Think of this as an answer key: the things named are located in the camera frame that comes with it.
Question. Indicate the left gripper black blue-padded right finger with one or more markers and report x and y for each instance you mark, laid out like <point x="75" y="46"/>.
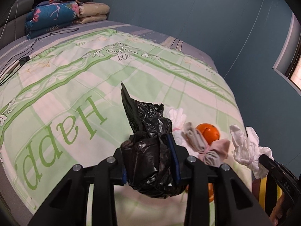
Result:
<point x="234" y="204"/>

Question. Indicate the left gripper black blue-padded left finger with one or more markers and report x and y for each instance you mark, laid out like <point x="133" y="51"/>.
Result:
<point x="67" y="204"/>

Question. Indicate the white tissue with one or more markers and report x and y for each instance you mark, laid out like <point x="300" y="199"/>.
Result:
<point x="247" y="150"/>

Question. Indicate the black plastic bag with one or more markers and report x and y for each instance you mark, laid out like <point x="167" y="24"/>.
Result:
<point x="148" y="157"/>

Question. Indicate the yellow rimmed trash bin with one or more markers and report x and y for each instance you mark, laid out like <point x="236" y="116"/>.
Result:
<point x="267" y="193"/>

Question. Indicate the person's right hand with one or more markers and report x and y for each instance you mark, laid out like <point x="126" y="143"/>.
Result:
<point x="277" y="211"/>

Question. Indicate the grey pink cloth bundle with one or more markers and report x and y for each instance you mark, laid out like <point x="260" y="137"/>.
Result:
<point x="212" y="154"/>

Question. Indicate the green white patterned quilt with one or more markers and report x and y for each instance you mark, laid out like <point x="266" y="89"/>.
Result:
<point x="63" y="107"/>

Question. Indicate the striped grey bed sheet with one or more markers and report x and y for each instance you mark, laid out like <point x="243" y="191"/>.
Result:
<point x="14" y="50"/>

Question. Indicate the grey padded headboard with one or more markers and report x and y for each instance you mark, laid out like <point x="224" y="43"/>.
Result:
<point x="12" y="27"/>

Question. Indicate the blue floral folded blanket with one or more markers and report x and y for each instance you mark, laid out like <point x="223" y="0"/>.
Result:
<point x="50" y="17"/>

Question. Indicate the beige folded blanket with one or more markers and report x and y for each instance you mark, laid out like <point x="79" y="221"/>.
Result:
<point x="92" y="12"/>

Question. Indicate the window with brown frame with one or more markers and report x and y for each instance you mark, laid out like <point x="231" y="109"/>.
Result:
<point x="288" y="52"/>

